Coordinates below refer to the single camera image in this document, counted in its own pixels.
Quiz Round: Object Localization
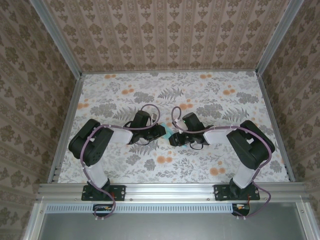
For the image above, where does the teal cloth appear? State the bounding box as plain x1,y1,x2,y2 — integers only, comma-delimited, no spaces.
159,122,189,150

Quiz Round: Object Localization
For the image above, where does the floral table cover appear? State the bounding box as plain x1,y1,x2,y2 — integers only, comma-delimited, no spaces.
57,71,291,185

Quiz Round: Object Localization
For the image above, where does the grey metal panel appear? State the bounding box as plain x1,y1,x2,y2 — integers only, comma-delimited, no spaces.
23,202,320,240

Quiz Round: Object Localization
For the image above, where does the aluminium front rail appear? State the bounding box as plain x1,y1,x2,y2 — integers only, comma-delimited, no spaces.
36,182,311,203

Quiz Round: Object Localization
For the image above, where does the aluminium back rail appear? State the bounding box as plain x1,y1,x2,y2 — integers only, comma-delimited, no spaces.
81,69,258,75

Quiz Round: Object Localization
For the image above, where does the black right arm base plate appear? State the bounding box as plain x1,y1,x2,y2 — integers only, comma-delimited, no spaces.
213,184,261,202

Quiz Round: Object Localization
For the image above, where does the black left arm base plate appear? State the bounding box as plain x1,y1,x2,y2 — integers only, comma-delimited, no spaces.
81,184,127,202

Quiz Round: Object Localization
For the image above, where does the white slotted cable duct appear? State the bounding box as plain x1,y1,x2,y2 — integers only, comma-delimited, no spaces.
45,202,235,214

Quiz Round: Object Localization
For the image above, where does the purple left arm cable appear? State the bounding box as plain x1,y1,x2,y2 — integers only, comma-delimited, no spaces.
81,104,161,222

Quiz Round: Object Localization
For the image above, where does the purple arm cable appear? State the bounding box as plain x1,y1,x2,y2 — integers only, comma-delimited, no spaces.
171,106,275,221
81,104,161,222

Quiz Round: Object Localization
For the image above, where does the aluminium side rail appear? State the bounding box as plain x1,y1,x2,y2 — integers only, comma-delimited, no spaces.
256,71,296,183
47,73,86,185

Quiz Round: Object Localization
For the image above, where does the black connector board with wires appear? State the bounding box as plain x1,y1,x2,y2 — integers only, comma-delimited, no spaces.
92,203,116,218
231,199,252,216

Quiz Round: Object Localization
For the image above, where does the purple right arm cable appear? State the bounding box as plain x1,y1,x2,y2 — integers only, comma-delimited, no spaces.
171,106,275,221

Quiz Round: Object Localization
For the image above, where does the aluminium corner post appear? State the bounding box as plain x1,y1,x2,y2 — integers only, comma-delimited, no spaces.
31,0,84,78
255,0,311,76

